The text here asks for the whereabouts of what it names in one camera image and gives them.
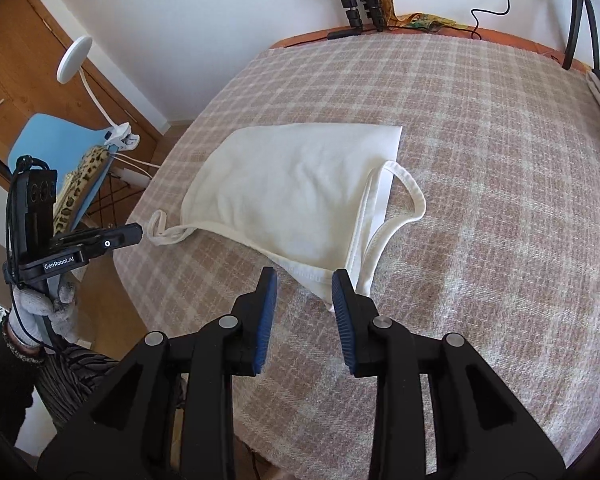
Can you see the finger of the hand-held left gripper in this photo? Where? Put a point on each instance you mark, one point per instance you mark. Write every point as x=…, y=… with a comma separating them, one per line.
x=115, y=237

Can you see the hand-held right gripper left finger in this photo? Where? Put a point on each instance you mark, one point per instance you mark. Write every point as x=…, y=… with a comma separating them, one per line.
x=265, y=320

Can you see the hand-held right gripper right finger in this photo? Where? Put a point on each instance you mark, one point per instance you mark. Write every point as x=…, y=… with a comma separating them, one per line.
x=342, y=320

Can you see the white camisole top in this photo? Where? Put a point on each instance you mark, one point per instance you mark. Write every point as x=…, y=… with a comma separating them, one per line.
x=290, y=185

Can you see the person's left forearm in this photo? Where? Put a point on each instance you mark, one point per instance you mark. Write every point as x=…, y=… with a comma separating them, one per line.
x=5, y=385

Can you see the person's left hand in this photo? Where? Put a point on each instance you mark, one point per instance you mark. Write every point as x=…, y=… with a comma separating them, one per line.
x=65, y=320

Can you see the leopard print cloth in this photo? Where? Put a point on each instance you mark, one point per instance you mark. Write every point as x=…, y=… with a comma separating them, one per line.
x=87, y=165

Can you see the blue chair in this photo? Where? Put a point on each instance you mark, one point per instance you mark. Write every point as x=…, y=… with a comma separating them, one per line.
x=45, y=135

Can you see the person's grey patterned clothing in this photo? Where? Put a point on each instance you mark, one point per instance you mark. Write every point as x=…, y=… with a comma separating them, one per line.
x=75, y=375

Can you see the wooden door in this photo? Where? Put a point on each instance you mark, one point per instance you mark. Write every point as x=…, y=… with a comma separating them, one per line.
x=20, y=60

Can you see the white clip lamp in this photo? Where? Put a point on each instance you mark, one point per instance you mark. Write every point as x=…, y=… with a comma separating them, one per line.
x=72, y=57

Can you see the beige plaid blanket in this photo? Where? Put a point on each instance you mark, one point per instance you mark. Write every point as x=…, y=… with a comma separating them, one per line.
x=480, y=185

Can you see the colourful patterned cloth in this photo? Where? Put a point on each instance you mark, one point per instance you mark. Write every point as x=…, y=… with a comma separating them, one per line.
x=430, y=22

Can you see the small black tripod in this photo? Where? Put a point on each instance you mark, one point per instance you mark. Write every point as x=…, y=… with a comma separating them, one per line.
x=575, y=20

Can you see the wooden bed frame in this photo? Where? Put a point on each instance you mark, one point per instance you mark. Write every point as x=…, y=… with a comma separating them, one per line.
x=305, y=37

